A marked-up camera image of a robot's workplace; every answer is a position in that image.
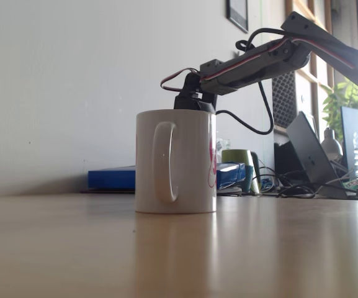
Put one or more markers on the green cup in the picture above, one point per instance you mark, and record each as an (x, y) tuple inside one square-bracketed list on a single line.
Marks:
[(237, 156)]

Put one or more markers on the white mug with pink print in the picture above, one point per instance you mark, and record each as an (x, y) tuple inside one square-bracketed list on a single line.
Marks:
[(191, 161)]

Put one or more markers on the black grille panel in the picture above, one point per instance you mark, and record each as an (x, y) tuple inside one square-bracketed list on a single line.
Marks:
[(284, 99)]

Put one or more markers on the black box behind laptop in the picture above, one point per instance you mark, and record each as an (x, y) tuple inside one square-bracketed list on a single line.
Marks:
[(285, 161)]

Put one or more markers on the blue folder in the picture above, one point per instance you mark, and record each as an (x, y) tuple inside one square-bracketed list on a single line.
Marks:
[(110, 178)]

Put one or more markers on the wooden shelf unit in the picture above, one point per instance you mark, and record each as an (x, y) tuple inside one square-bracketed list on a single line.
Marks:
[(316, 80)]

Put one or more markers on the grey laptop on stand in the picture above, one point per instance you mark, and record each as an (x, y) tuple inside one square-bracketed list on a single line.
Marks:
[(312, 149)]

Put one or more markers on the white desk lamp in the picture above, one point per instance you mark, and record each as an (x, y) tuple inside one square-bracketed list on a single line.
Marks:
[(332, 146)]

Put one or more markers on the green potted plant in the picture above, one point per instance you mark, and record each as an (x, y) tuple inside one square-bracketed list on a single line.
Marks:
[(346, 96)]

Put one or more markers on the dark flat monitor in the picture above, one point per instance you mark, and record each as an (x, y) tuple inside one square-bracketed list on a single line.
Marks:
[(349, 139)]

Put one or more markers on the black picture frame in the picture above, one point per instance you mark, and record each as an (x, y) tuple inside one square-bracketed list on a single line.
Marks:
[(237, 12)]

